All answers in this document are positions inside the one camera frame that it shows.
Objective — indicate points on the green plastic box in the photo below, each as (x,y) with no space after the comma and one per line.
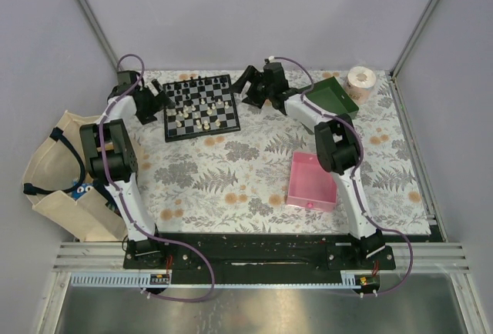
(330,96)

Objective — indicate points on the black and grey chessboard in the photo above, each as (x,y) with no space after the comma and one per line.
(202,106)

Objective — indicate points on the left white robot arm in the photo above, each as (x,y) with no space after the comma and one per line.
(108,151)

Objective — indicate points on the beige tote bag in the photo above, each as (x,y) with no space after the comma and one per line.
(54,168)

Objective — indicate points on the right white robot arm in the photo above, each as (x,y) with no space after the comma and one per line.
(339,152)

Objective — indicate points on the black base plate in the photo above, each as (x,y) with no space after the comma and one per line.
(236,249)

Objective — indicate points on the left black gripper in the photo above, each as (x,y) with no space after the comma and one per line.
(148,116)

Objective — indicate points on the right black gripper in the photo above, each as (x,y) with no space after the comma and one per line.
(249,75)

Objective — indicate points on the pink plastic box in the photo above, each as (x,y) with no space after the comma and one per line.
(310,187)

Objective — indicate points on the tape roll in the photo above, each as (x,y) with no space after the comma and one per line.
(359,83)

